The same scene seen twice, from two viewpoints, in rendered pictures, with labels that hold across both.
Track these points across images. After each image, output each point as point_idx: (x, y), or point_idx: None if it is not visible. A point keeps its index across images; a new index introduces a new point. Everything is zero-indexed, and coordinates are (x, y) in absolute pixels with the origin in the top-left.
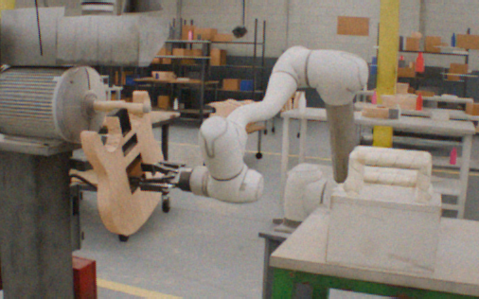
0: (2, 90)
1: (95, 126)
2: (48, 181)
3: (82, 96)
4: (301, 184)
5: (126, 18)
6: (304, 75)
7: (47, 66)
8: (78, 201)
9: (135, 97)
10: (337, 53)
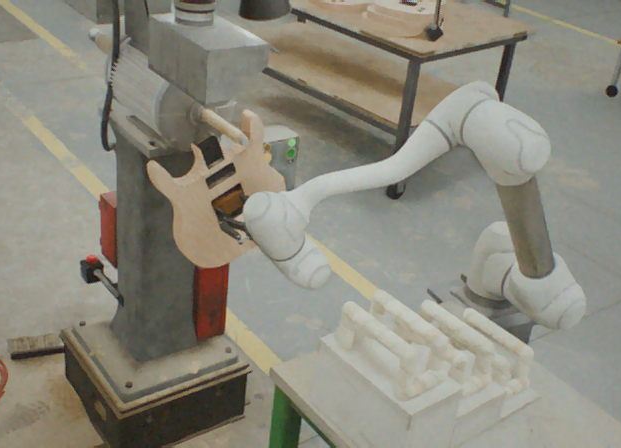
0: (119, 67)
1: (211, 132)
2: None
3: (189, 103)
4: (486, 249)
5: (198, 47)
6: (459, 134)
7: None
8: None
9: (244, 119)
10: (504, 118)
